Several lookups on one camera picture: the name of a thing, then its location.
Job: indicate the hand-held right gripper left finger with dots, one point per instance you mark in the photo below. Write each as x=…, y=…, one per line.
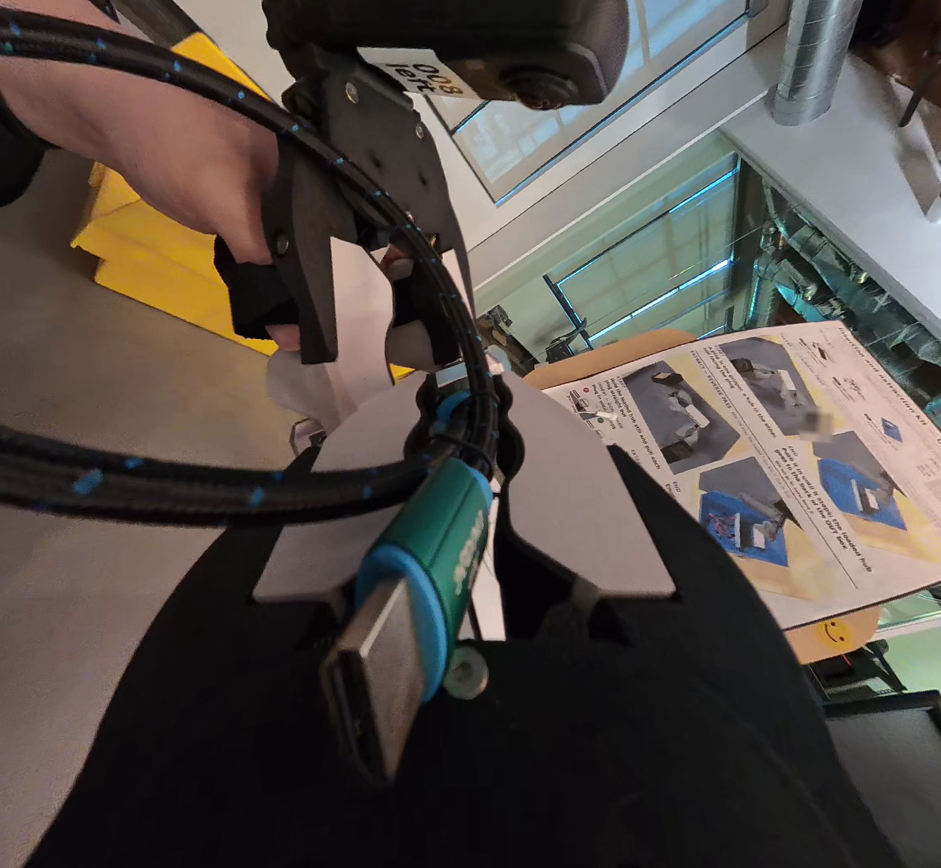
x=316, y=545

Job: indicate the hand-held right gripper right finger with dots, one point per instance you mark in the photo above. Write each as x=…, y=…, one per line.
x=588, y=516

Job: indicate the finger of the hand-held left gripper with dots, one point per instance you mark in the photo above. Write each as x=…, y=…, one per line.
x=316, y=383
x=449, y=325

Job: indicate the yellow plastic bin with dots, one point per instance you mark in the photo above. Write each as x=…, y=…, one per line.
x=147, y=236

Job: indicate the person's left hand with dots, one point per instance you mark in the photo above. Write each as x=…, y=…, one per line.
x=206, y=178

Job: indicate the printed instruction sheet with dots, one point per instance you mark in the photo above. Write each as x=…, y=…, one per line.
x=765, y=457

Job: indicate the yellow smiley sticker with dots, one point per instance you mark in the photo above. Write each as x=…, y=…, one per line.
x=838, y=632

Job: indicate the instruction sheet on stand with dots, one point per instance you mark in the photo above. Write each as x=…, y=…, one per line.
x=838, y=633

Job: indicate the silver ventilation duct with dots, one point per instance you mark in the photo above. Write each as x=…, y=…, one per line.
x=824, y=16

